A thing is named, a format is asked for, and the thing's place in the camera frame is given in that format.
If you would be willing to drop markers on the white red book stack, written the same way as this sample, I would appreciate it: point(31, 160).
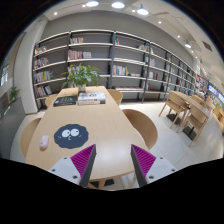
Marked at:
point(91, 98)

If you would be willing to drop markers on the wooden chair right far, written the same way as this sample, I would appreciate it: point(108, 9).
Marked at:
point(115, 96)

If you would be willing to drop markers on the black book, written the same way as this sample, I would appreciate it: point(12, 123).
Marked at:
point(63, 101)

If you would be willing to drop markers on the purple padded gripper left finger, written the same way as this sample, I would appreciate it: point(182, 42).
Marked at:
point(77, 168)

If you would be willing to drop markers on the small plant at left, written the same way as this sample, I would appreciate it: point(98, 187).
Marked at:
point(13, 94)

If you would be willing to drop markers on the wooden chair right near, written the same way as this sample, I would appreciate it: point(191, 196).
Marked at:
point(144, 125)

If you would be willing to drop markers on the green potted plant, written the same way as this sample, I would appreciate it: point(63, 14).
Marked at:
point(81, 75)

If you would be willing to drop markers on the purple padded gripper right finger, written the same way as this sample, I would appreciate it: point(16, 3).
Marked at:
point(149, 168)

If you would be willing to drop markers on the wooden chair left far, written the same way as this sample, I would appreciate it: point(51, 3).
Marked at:
point(50, 99)

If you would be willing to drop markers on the wooden chair foreground right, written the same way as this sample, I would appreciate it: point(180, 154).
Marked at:
point(194, 122)

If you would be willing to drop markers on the white computer mouse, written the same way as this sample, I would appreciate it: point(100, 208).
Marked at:
point(43, 144)

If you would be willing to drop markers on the large grey bookshelf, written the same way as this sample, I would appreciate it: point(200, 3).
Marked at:
point(140, 69)

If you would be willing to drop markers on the dark round cartoon mouse pad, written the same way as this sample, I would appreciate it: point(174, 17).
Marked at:
point(71, 136)

